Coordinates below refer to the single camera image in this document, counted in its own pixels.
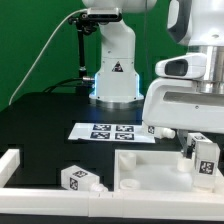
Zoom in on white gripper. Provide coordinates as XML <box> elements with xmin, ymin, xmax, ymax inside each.
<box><xmin>142</xmin><ymin>78</ymin><xmax>224</xmax><ymax>159</ymax></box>

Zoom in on white camera cable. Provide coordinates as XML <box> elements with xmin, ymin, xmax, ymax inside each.
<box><xmin>8</xmin><ymin>8</ymin><xmax>88</xmax><ymax>106</ymax></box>

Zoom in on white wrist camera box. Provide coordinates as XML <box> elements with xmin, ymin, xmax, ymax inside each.
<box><xmin>155</xmin><ymin>53</ymin><xmax>207</xmax><ymax>79</ymax></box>

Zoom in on background camera on stand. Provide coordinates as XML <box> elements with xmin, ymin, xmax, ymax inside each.
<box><xmin>68</xmin><ymin>8</ymin><xmax>122</xmax><ymax>96</ymax></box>

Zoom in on white obstacle fence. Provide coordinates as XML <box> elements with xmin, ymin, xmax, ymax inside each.
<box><xmin>0</xmin><ymin>149</ymin><xmax>224</xmax><ymax>221</ymax></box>

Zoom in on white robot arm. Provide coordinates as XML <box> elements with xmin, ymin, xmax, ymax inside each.
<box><xmin>142</xmin><ymin>0</ymin><xmax>224</xmax><ymax>134</ymax></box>

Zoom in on white fiducial tag sheet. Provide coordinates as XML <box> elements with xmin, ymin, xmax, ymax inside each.
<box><xmin>68</xmin><ymin>123</ymin><xmax>155</xmax><ymax>143</ymax></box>

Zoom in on black cables at base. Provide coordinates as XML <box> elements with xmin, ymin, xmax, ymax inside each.
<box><xmin>43</xmin><ymin>76</ymin><xmax>96</xmax><ymax>94</ymax></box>

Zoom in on white square tabletop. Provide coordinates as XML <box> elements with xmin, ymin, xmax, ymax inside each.
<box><xmin>114</xmin><ymin>150</ymin><xmax>224</xmax><ymax>193</ymax></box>

